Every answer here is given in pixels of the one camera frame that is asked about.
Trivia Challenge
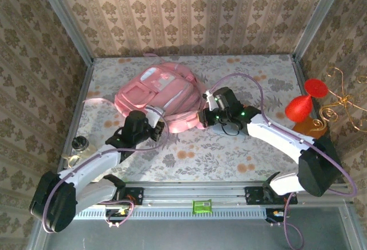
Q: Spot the wide aluminium base beam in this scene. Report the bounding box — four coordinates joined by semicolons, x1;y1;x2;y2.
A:
42;180;353;206

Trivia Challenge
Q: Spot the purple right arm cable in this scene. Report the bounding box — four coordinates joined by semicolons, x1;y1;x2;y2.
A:
209;73;358;249

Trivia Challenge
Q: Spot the pink school backpack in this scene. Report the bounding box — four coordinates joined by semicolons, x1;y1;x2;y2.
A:
82;52;209;135

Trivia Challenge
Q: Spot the grey metal panel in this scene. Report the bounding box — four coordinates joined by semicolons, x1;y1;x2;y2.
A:
27;206;364;250

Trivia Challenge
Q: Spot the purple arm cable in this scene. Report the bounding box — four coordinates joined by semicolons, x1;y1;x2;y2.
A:
209;73;358;249
42;105;170;232

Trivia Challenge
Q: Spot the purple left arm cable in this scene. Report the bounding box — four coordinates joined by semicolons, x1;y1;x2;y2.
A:
42;105;170;232

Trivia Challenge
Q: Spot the clear glass jar dark lid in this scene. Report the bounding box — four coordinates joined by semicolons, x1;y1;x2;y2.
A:
71;135;97;161

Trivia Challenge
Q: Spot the grey slotted cable duct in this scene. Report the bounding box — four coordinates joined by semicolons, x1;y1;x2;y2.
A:
73;206;269;221

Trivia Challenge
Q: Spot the red hourglass vase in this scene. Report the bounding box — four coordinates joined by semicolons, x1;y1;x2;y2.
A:
284;78;329;123

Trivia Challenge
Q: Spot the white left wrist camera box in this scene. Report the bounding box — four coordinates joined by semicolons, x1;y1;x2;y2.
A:
144;105;166;129

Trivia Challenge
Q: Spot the gold wire ornament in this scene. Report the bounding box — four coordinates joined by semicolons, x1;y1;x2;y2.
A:
314;65;367;132

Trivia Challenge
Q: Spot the floral tablecloth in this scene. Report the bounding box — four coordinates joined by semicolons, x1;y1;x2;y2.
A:
64;54;335;182

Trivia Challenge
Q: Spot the orange wooden block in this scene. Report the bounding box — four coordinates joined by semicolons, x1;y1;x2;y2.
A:
292;116;329;140

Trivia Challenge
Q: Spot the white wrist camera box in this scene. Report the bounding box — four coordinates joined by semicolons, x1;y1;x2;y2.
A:
202;90;219;112
144;105;166;129

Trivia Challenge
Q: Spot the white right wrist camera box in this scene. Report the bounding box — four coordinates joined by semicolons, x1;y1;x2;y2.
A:
202;90;219;112

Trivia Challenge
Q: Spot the aluminium frame post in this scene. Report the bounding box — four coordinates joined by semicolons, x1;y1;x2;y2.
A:
292;0;349;61
33;0;94;64

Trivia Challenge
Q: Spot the green tissue packet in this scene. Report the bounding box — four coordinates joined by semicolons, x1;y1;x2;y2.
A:
192;198;213;214

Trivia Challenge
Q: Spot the black connector board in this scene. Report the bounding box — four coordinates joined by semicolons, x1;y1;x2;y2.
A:
265;208;290;225
105;208;135;225

